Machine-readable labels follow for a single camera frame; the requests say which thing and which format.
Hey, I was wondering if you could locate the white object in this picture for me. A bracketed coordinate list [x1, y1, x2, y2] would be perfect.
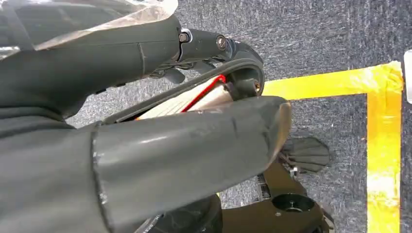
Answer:
[403, 50, 412, 104]

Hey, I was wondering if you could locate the black robot foot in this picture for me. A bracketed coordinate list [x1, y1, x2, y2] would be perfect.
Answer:
[222, 136, 336, 233]

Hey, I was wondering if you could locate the yellow floor tape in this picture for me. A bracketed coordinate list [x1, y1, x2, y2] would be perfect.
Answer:
[262, 61, 405, 233]

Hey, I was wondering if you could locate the white card with red line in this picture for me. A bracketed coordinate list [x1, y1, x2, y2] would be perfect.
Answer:
[137, 75, 233, 121]

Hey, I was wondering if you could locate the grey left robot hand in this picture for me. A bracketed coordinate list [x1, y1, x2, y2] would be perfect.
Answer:
[0, 0, 292, 233]

